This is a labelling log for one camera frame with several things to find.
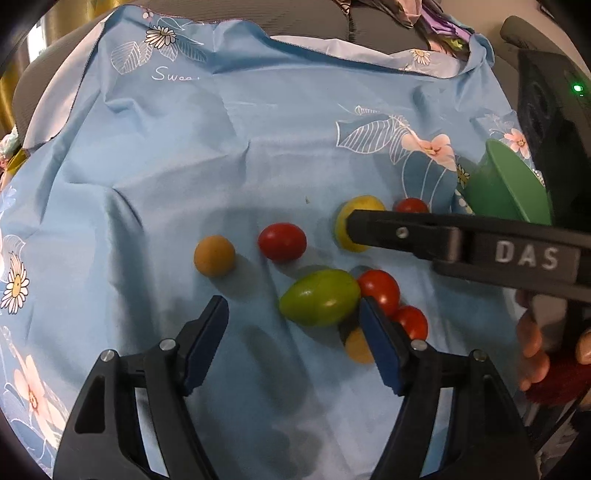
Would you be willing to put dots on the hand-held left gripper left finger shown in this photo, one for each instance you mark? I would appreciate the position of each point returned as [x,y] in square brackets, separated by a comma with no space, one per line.
[207,344]

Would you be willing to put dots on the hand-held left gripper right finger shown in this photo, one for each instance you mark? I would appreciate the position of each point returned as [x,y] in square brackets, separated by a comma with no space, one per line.
[378,346]

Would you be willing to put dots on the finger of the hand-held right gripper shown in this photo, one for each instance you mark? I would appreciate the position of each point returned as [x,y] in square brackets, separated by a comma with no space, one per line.
[383,230]

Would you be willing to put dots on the small yellow tomato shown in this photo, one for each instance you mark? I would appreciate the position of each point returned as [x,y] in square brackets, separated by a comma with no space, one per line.
[358,346]

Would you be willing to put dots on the large yellow tomato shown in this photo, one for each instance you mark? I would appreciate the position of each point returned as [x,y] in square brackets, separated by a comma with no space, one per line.
[364,203]

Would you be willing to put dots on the red cherry tomato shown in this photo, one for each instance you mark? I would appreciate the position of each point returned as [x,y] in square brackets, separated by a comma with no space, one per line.
[411,205]
[413,323]
[381,286]

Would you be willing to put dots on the green tomato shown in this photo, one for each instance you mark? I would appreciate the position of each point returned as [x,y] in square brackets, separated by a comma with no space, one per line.
[321,297]

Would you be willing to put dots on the orange tomato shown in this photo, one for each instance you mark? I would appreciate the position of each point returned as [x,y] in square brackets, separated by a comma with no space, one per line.
[214,256]

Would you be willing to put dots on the green bowl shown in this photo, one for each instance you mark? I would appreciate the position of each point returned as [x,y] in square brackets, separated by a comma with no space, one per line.
[498,194]

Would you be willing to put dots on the large red tomato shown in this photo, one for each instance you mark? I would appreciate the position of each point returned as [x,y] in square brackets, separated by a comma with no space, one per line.
[282,242]

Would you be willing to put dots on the person's right hand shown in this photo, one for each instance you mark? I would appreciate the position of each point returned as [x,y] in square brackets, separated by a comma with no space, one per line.
[531,350]

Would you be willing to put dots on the blue floral cloth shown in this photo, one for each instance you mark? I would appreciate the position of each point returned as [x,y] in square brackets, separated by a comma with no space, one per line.
[184,161]

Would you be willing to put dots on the green fabric scrap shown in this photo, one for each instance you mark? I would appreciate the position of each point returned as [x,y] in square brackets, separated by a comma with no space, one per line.
[455,44]

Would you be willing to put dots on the purple cloth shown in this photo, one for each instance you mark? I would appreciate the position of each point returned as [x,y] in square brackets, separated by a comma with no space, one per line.
[445,23]

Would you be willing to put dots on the pink cloth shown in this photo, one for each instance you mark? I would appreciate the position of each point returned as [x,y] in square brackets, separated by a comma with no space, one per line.
[411,9]

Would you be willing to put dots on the floral fabric bundle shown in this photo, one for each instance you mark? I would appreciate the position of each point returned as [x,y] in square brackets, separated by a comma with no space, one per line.
[9,152]

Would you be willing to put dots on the gold curtain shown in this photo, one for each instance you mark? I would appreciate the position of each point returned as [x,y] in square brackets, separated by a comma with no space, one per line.
[55,14]

